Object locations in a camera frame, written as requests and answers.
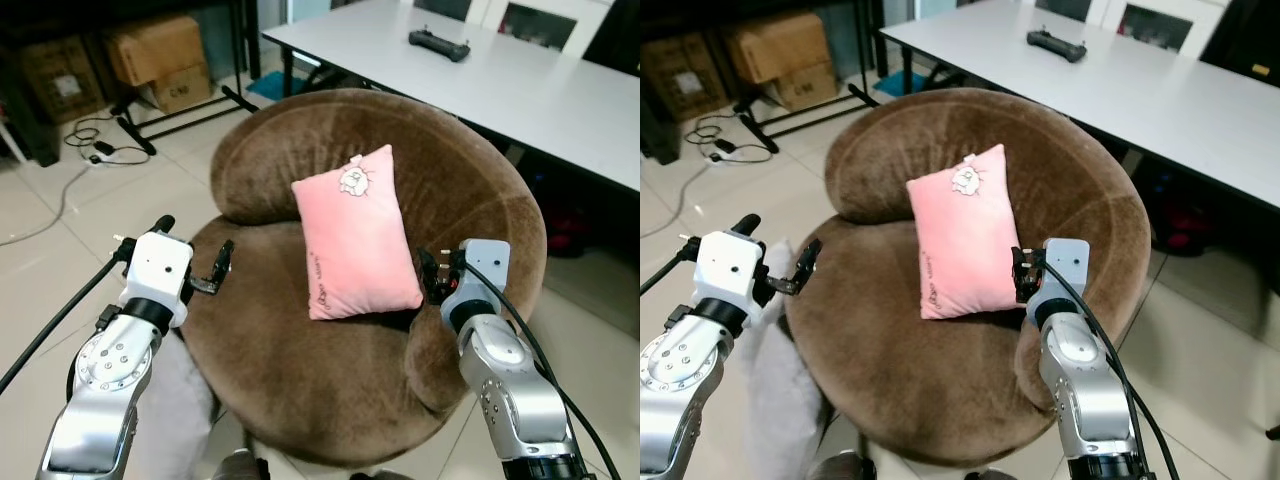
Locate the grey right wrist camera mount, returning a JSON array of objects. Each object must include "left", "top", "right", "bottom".
[
  {"left": 454, "top": 239, "right": 512, "bottom": 307},
  {"left": 1039, "top": 238, "right": 1092, "bottom": 307}
]

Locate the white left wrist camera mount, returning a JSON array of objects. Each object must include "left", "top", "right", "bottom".
[
  {"left": 118, "top": 230, "right": 195, "bottom": 330},
  {"left": 690, "top": 230, "right": 770, "bottom": 327}
]

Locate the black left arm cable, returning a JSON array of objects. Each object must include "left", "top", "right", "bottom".
[
  {"left": 640, "top": 238, "right": 701, "bottom": 297},
  {"left": 0, "top": 238, "right": 137, "bottom": 396}
]

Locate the grey fluffy pillow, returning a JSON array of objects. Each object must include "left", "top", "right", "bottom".
[
  {"left": 738, "top": 238, "right": 833, "bottom": 480},
  {"left": 128, "top": 328, "right": 219, "bottom": 480}
]

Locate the brown round plush sofa chair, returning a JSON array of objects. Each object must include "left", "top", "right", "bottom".
[
  {"left": 183, "top": 88, "right": 549, "bottom": 469},
  {"left": 785, "top": 87, "right": 1153, "bottom": 469}
]

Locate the black metal stand foot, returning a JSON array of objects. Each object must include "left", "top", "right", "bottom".
[
  {"left": 736, "top": 82, "right": 881, "bottom": 155},
  {"left": 114, "top": 84, "right": 260, "bottom": 157}
]

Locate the teal floor mat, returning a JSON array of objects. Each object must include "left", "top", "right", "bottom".
[
  {"left": 871, "top": 69, "right": 928, "bottom": 99},
  {"left": 248, "top": 70, "right": 303, "bottom": 102}
]

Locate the thin floor cable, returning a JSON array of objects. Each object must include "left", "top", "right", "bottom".
[
  {"left": 0, "top": 112, "right": 153, "bottom": 247},
  {"left": 640, "top": 110, "right": 773, "bottom": 241}
]

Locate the pink pillow with cartoon print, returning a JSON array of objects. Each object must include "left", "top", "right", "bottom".
[
  {"left": 906, "top": 143, "right": 1027, "bottom": 321},
  {"left": 291, "top": 144, "right": 425, "bottom": 322}
]

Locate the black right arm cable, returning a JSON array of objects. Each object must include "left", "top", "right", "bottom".
[
  {"left": 1040, "top": 258, "right": 1181, "bottom": 480},
  {"left": 462, "top": 258, "right": 623, "bottom": 480}
]

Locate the white rectangular table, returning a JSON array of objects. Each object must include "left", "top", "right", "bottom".
[
  {"left": 878, "top": 0, "right": 1280, "bottom": 212},
  {"left": 262, "top": 0, "right": 641, "bottom": 192}
]

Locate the dark cardboard box with label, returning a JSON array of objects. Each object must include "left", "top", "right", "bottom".
[
  {"left": 14, "top": 35, "right": 109, "bottom": 127},
  {"left": 640, "top": 35, "right": 731, "bottom": 123}
]

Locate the red bag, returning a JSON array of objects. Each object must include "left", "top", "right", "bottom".
[
  {"left": 544, "top": 198, "right": 593, "bottom": 259},
  {"left": 1150, "top": 194, "right": 1218, "bottom": 258}
]

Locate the large light cardboard box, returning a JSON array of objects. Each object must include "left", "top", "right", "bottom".
[
  {"left": 726, "top": 12, "right": 841, "bottom": 113},
  {"left": 104, "top": 14, "right": 217, "bottom": 115}
]

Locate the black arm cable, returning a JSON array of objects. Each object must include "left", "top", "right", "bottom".
[
  {"left": 1040, "top": 258, "right": 1181, "bottom": 480},
  {"left": 0, "top": 238, "right": 137, "bottom": 396},
  {"left": 462, "top": 258, "right": 623, "bottom": 480},
  {"left": 640, "top": 238, "right": 701, "bottom": 297}
]

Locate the black handheld controller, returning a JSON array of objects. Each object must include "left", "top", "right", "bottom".
[
  {"left": 1026, "top": 30, "right": 1089, "bottom": 65},
  {"left": 408, "top": 30, "right": 472, "bottom": 64}
]

